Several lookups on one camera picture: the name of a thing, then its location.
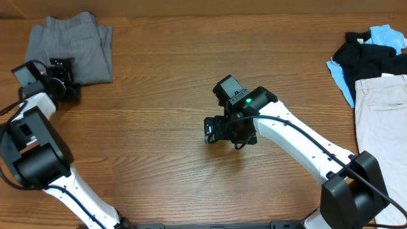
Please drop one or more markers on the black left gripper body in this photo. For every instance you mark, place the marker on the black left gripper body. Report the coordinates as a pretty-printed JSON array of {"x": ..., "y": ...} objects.
[{"x": 62, "y": 80}]

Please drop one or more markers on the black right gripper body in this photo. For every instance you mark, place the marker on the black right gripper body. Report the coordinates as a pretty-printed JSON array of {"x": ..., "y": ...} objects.
[{"x": 239, "y": 133}]

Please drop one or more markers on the grey shorts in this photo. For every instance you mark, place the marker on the grey shorts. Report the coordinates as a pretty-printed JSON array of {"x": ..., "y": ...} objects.
[{"x": 80, "y": 38}]

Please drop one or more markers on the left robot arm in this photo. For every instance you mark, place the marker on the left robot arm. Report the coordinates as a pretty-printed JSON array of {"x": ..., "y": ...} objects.
[{"x": 37, "y": 156}]

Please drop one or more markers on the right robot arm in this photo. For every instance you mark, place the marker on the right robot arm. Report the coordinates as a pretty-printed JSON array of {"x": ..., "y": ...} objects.
[{"x": 352, "y": 186}]

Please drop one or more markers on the black shirt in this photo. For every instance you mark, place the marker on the black shirt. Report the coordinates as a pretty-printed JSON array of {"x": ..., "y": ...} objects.
[{"x": 358, "y": 60}]

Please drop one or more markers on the beige shorts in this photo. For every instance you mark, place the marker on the beige shorts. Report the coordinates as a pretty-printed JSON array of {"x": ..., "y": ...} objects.
[{"x": 380, "y": 125}]

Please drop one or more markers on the light blue garment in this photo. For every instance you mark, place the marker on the light blue garment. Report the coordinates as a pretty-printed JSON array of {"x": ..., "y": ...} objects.
[{"x": 386, "y": 36}]

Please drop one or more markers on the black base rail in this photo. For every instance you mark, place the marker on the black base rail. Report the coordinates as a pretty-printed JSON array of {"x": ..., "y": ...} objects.
[{"x": 216, "y": 226}]

